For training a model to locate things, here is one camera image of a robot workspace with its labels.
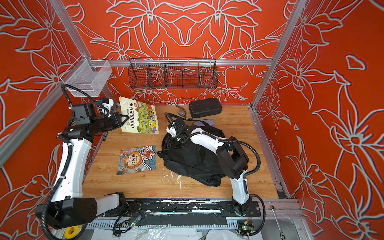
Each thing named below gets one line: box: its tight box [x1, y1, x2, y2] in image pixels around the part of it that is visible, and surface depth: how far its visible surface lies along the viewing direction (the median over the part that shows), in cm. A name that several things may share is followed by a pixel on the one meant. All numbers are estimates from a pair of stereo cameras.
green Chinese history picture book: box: [119, 96, 160, 134], surface depth 79 cm
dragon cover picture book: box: [116, 145, 157, 175], surface depth 92 cm
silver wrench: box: [270, 205, 286, 240], surface depth 70 cm
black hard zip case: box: [189, 98, 222, 118], surface depth 115 cm
